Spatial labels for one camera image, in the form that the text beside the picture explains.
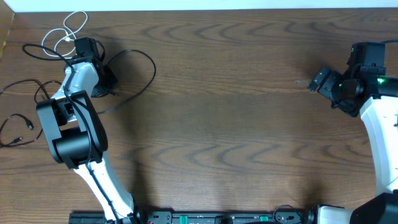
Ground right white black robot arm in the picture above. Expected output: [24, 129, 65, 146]
[301, 41, 397, 223]

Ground black usb cable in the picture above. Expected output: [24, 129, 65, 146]
[33, 49, 157, 115]
[0, 78, 51, 148]

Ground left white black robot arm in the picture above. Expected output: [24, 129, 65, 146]
[37, 37, 147, 223]

